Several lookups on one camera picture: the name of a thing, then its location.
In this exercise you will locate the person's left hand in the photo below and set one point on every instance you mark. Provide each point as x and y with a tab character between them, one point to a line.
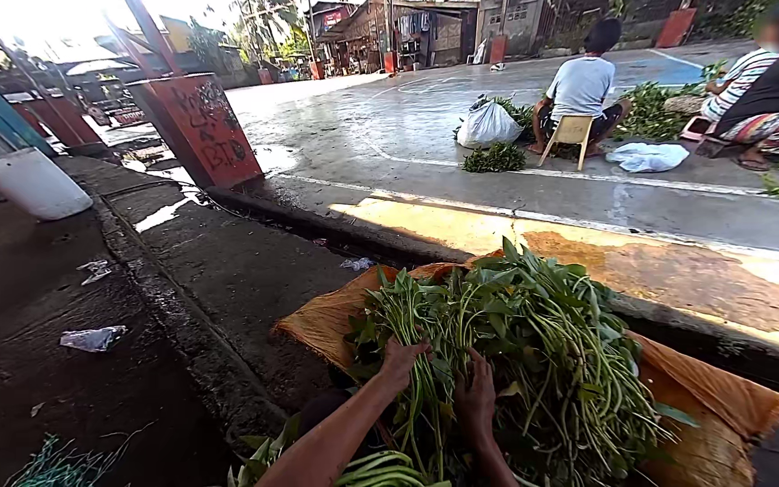
399	363

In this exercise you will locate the person's right hand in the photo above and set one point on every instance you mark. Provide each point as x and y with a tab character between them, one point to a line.
476	402

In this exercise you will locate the person's right fingers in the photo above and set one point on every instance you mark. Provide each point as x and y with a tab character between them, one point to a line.
479	367

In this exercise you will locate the person's left fingers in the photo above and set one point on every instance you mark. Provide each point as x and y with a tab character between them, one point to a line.
421	348

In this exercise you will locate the small bunch of leafy stems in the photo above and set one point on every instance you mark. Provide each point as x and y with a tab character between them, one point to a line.
460	331

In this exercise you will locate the thin bunch of green stems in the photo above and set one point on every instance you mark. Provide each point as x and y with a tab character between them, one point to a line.
419	392

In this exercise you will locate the person's left forearm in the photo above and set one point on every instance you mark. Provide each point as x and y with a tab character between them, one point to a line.
335	436

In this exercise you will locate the person's right forearm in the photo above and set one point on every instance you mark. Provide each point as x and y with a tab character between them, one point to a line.
496	467

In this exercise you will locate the large pile of leafy greens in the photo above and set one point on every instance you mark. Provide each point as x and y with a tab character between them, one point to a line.
565	352

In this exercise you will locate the clear crumpled plastic bag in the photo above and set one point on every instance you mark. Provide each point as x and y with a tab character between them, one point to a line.
358	264

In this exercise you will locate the person's legs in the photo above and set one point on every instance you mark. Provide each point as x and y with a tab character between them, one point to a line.
322	409

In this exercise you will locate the bundle of pale green stems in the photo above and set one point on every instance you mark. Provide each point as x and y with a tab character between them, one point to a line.
389	471

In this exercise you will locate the low heap of leafy greens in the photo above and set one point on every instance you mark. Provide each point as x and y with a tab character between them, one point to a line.
494	158

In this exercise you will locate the orange woven sack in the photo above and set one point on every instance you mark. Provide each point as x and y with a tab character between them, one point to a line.
707	392

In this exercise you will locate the white filled sack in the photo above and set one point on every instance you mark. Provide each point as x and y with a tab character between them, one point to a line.
489	125

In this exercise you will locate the beige plastic chair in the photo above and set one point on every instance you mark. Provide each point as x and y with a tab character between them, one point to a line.
569	128

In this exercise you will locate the white plastic bag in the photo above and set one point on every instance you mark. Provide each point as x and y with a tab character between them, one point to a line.
648	157

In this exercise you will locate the red pillar with black graffiti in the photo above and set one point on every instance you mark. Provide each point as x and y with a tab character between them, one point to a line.
210	135

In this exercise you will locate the pile of leafy branches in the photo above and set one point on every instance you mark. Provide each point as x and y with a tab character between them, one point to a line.
653	115

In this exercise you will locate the wooden house with hanging clothes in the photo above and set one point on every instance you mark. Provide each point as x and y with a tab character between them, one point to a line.
443	40

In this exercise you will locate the low wooden stool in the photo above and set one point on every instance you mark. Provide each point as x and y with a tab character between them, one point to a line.
711	145

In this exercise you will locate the pink plastic stool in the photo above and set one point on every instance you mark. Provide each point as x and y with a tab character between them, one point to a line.
695	126

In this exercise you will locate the clear crumpled plastic wrapper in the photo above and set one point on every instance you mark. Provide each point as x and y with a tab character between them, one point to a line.
94	339

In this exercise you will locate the clear plastic scrap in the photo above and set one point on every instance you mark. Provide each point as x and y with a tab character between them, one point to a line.
97	271

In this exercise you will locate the grey concrete building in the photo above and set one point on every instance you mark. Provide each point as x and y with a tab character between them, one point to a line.
518	27

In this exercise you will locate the teal tangled netting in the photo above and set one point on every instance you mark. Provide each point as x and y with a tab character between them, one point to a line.
58	467

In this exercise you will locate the white plastic container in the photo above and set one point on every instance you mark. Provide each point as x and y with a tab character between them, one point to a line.
34	182

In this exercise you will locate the red low wall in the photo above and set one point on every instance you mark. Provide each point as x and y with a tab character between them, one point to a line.
58	122

